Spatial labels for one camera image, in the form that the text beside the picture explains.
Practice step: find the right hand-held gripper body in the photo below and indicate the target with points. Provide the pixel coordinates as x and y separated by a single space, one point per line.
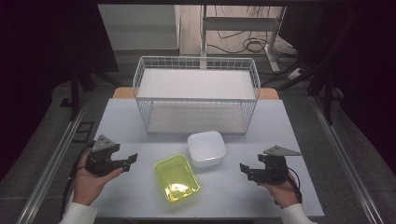
271 169

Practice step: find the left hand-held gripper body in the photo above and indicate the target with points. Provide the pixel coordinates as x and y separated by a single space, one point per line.
100 158

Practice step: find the white square bowl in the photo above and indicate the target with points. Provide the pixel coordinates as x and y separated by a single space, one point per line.
206 148

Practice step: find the green plastic container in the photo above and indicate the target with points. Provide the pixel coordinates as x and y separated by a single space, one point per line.
177 179

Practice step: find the person's right hand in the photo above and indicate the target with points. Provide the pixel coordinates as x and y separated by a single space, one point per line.
281 193

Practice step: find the person's left hand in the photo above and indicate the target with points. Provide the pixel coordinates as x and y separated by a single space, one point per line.
88 183

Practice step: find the wooden board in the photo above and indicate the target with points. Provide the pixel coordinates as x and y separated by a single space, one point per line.
123 93

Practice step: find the black stand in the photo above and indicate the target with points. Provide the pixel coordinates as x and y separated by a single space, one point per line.
327 93
76 90

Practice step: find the aluminium rail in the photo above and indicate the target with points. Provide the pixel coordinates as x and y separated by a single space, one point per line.
51 161
345 161

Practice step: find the white desk frame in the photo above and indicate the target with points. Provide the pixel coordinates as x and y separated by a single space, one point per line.
239 23

